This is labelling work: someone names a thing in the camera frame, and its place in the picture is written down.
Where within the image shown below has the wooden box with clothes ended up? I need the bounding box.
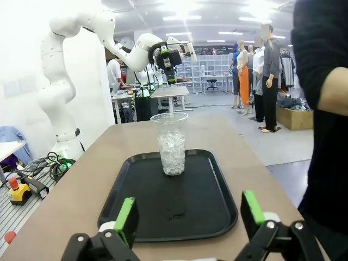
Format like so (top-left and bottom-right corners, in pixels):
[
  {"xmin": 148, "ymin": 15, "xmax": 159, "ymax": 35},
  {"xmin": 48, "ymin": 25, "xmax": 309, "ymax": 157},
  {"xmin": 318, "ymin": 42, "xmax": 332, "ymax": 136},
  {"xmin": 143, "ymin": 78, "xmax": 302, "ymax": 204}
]
[{"xmin": 275, "ymin": 96, "xmax": 315, "ymax": 131}]

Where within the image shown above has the background person white shirt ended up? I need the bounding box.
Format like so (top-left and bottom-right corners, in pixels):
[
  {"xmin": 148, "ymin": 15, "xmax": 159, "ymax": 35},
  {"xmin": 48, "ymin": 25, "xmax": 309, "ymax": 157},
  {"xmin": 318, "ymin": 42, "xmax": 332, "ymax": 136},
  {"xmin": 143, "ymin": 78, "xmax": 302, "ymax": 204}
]
[{"xmin": 107, "ymin": 57, "xmax": 123, "ymax": 96}]

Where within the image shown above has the black plastic serving tray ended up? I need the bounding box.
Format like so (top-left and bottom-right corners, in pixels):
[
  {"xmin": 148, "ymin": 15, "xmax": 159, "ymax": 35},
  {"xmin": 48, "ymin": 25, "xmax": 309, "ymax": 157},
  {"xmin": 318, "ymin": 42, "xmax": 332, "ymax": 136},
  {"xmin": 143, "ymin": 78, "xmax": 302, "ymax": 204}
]
[{"xmin": 97, "ymin": 148, "xmax": 239, "ymax": 243}]

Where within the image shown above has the yellow emergency stop box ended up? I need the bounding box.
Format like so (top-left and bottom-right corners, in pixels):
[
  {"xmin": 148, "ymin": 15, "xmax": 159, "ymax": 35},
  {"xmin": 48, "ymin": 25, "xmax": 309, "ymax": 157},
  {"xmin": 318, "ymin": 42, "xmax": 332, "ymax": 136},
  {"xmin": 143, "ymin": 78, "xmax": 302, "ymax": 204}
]
[{"xmin": 7, "ymin": 178, "xmax": 31, "ymax": 206}]

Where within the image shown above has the clothes rack with garments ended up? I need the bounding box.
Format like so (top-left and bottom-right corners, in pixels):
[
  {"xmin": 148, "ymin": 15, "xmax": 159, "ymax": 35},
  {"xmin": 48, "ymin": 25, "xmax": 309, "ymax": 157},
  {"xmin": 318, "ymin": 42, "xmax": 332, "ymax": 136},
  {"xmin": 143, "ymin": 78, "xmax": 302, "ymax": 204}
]
[{"xmin": 279, "ymin": 50, "xmax": 299, "ymax": 89}]

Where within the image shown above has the grey power adapter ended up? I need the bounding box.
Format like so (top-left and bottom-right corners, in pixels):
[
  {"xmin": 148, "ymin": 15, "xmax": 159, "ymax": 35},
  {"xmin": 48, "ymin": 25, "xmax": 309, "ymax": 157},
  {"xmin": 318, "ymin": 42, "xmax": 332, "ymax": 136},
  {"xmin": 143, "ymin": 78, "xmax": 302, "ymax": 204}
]
[{"xmin": 17, "ymin": 171, "xmax": 50, "ymax": 201}]

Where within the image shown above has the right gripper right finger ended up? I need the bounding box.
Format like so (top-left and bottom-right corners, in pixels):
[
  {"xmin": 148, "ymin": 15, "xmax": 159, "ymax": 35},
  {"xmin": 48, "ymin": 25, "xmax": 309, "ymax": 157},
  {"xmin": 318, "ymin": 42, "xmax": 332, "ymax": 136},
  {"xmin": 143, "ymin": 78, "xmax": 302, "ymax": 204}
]
[{"xmin": 235, "ymin": 190, "xmax": 325, "ymax": 261}]

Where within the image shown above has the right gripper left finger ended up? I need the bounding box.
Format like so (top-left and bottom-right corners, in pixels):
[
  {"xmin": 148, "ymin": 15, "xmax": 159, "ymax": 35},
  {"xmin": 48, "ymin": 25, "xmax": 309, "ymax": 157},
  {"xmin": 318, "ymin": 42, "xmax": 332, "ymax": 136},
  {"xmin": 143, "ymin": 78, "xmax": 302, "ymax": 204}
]
[{"xmin": 60, "ymin": 197, "xmax": 141, "ymax": 261}]

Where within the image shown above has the mannequin with blue cap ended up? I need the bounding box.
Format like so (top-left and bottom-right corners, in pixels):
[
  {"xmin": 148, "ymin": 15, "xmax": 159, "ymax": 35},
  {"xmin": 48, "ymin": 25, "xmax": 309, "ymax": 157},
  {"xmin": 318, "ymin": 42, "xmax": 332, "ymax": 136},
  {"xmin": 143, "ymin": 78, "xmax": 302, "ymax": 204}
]
[{"xmin": 229, "ymin": 43, "xmax": 241, "ymax": 109}]

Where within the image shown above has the clear plastic cup with ice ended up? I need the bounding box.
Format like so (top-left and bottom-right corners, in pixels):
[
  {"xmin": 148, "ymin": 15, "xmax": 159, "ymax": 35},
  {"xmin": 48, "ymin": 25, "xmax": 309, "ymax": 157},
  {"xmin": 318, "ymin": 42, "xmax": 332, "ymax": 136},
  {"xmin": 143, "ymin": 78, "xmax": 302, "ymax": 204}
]
[{"xmin": 150, "ymin": 112, "xmax": 189, "ymax": 177}]

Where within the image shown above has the grey ribbed aluminium base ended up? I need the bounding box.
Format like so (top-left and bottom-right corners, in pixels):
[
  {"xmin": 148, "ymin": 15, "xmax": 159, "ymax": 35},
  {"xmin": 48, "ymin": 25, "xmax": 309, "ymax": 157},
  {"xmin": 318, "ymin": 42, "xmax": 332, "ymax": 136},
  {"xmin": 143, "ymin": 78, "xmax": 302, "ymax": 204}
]
[{"xmin": 0, "ymin": 163, "xmax": 57, "ymax": 245}]

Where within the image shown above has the blue cloth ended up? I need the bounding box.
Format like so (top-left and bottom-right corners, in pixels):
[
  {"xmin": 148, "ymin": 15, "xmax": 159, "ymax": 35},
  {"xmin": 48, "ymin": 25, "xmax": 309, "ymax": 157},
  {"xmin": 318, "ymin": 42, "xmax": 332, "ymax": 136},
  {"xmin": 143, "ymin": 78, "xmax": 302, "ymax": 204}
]
[{"xmin": 0, "ymin": 125, "xmax": 31, "ymax": 166}]

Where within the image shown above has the black cable bundle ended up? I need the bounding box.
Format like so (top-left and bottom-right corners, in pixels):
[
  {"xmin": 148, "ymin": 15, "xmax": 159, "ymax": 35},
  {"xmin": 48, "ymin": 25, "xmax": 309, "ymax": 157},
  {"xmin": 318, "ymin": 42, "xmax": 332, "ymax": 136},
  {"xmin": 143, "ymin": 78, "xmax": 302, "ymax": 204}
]
[{"xmin": 29, "ymin": 151, "xmax": 76, "ymax": 183}]

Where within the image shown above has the red push button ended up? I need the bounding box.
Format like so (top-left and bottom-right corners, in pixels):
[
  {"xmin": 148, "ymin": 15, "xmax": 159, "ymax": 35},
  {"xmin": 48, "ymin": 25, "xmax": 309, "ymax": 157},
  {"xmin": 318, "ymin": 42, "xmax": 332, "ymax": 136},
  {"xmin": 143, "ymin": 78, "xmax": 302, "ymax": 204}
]
[{"xmin": 4, "ymin": 231, "xmax": 17, "ymax": 247}]

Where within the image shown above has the black computer cabinet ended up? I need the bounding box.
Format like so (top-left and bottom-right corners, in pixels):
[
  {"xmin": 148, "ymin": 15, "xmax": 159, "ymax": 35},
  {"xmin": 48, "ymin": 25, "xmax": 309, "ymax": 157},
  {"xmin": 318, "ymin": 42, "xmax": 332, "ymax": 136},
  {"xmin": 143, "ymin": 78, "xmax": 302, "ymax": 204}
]
[{"xmin": 135, "ymin": 89, "xmax": 159, "ymax": 122}]

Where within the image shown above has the mannequin with grey shirt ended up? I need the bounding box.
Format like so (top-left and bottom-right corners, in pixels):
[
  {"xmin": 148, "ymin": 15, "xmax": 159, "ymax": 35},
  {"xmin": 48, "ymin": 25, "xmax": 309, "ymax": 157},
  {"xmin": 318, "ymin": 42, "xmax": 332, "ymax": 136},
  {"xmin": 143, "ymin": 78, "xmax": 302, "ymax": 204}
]
[{"xmin": 261, "ymin": 24, "xmax": 283, "ymax": 134}]

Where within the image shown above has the mannequin with white shirt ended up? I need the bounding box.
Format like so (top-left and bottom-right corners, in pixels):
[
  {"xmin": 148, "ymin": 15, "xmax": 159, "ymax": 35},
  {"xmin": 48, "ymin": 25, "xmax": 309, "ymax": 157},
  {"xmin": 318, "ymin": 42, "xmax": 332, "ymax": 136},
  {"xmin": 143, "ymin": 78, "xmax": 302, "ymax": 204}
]
[{"xmin": 252, "ymin": 36, "xmax": 266, "ymax": 123}]

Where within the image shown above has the person in black top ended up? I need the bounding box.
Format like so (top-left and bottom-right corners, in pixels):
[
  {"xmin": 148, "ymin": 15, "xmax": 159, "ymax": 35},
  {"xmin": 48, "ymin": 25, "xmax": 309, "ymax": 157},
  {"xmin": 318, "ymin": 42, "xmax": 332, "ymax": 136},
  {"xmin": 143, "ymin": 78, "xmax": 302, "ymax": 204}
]
[{"xmin": 290, "ymin": 0, "xmax": 348, "ymax": 261}]

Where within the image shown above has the small white side table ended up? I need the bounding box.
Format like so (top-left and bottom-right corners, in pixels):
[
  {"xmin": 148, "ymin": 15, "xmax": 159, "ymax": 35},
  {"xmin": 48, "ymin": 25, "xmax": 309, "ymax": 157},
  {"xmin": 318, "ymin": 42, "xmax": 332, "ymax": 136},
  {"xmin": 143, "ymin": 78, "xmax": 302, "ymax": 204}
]
[{"xmin": 0, "ymin": 141, "xmax": 28, "ymax": 188}]

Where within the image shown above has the person's left forearm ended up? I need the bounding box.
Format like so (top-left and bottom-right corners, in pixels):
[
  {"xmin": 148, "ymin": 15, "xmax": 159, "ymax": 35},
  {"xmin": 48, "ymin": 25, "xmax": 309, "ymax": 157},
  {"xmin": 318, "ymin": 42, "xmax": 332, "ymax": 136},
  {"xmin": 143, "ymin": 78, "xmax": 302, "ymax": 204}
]
[{"xmin": 315, "ymin": 66, "xmax": 348, "ymax": 112}]

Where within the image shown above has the desk with wooden top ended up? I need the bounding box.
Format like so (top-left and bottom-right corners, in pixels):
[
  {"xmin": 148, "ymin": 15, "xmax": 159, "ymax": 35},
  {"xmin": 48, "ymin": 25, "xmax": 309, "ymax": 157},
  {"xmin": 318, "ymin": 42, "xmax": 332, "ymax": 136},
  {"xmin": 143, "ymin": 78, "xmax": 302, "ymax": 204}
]
[{"xmin": 150, "ymin": 86, "xmax": 194, "ymax": 112}]

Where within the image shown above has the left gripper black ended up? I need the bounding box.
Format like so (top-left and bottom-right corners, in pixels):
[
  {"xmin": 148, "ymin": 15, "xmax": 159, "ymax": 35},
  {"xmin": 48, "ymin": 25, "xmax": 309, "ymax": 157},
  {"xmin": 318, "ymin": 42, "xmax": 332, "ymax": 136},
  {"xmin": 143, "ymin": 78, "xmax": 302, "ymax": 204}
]
[{"xmin": 158, "ymin": 49, "xmax": 182, "ymax": 85}]

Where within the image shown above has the mannequin with orange skirt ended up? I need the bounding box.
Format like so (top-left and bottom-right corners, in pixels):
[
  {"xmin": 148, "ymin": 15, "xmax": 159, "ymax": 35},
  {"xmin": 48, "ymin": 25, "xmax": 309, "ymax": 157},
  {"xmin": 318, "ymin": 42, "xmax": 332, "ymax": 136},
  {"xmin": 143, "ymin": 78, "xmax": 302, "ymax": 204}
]
[{"xmin": 235, "ymin": 40, "xmax": 251, "ymax": 116}]

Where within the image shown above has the white storage bin shelf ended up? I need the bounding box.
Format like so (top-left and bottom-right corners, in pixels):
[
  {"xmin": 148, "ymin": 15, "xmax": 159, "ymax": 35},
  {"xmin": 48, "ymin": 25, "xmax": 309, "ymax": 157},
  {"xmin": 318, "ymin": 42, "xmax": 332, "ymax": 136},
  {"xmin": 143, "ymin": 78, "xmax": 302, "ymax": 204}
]
[{"xmin": 178, "ymin": 54, "xmax": 237, "ymax": 92}]

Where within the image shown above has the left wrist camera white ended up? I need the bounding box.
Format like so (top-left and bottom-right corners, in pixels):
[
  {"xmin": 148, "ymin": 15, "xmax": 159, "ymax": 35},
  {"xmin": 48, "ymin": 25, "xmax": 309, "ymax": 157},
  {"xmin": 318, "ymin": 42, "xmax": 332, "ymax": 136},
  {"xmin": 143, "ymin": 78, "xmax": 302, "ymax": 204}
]
[{"xmin": 165, "ymin": 36, "xmax": 197, "ymax": 62}]

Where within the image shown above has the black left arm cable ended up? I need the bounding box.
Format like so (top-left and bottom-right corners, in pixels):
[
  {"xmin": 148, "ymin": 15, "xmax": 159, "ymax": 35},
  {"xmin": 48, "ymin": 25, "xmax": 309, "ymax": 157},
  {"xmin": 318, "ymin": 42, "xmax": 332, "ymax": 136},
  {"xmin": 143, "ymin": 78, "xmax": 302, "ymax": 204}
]
[{"xmin": 146, "ymin": 43, "xmax": 163, "ymax": 69}]

